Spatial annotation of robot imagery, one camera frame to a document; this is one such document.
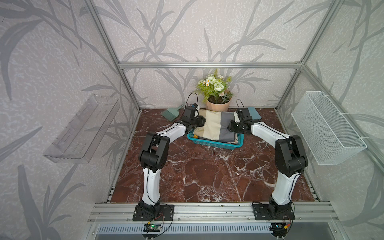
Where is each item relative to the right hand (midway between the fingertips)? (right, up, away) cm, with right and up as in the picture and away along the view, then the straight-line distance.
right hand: (229, 126), depth 98 cm
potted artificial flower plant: (-11, +22, -7) cm, 25 cm away
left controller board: (-42, -48, -28) cm, 69 cm away
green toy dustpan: (-42, +9, +17) cm, 47 cm away
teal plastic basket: (-5, -12, -7) cm, 14 cm away
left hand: (-16, +5, 0) cm, 17 cm away
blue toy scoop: (+24, +9, +20) cm, 33 cm away
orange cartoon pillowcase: (-22, -7, 0) cm, 23 cm away
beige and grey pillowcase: (-9, -1, -2) cm, 9 cm away
